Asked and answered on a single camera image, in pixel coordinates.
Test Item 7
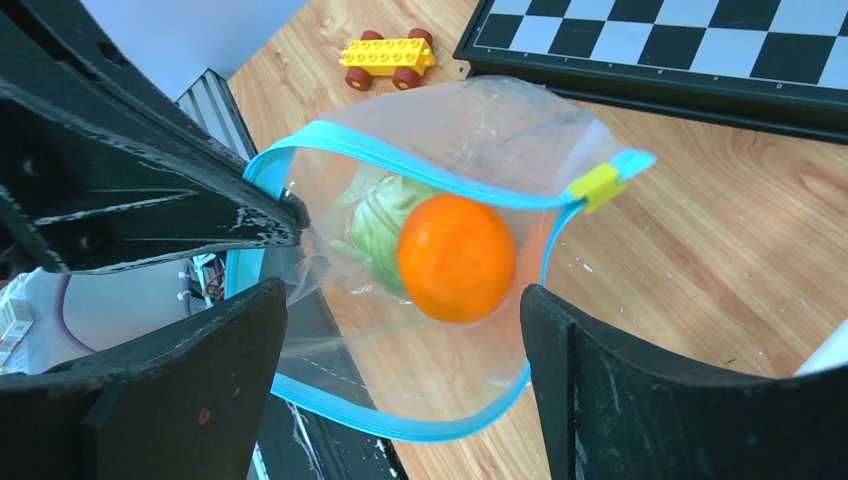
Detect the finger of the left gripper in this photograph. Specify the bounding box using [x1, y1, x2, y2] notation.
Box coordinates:
[1, 1, 310, 275]

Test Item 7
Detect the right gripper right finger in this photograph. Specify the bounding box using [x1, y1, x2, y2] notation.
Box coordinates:
[520, 285, 847, 479]

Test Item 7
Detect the black grey chessboard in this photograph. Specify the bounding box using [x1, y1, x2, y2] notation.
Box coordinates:
[454, 0, 847, 144]

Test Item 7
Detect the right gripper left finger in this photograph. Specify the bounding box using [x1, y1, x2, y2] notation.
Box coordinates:
[1, 279, 286, 479]

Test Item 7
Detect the clear zip top bag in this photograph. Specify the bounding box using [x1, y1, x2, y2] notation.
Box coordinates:
[226, 76, 656, 442]

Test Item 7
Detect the large toy orange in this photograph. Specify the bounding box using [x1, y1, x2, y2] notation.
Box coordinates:
[396, 193, 517, 324]

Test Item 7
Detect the green toy cabbage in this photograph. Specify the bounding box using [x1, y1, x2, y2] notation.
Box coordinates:
[317, 164, 442, 304]

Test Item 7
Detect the yellow toy brick car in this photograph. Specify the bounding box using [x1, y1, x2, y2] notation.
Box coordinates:
[338, 28, 437, 91]

